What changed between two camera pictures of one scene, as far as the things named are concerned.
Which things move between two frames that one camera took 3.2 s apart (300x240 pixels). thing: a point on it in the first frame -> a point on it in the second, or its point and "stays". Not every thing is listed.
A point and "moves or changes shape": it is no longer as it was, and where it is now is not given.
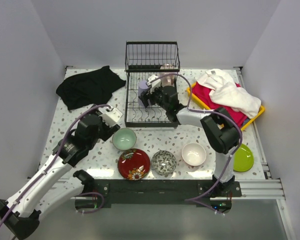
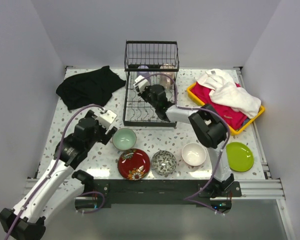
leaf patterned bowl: [163, 162] stays
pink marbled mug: [168, 80] stays
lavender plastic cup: [142, 86] moves or changes shape
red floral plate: [134, 164] stays
